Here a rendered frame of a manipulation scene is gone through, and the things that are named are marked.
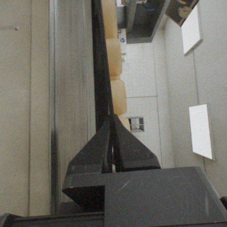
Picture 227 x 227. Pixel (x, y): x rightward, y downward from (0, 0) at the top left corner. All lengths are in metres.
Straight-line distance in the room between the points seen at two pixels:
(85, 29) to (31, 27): 0.08
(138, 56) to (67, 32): 4.89
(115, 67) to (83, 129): 0.10
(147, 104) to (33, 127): 4.41
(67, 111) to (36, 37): 0.12
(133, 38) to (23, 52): 0.67
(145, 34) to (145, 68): 4.10
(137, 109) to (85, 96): 4.26
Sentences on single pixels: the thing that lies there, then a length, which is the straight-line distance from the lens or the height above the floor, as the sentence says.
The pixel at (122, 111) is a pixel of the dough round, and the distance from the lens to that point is 0.15.
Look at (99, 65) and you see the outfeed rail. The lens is 0.52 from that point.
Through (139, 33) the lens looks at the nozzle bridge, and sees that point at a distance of 0.84.
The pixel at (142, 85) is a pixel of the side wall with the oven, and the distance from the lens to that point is 4.63.
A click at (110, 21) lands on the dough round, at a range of 0.20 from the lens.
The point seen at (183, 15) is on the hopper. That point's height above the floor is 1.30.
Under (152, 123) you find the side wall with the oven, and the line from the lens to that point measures 4.52.
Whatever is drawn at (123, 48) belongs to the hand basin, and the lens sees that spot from 5.04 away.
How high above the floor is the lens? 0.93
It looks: 1 degrees down
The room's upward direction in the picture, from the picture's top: 87 degrees clockwise
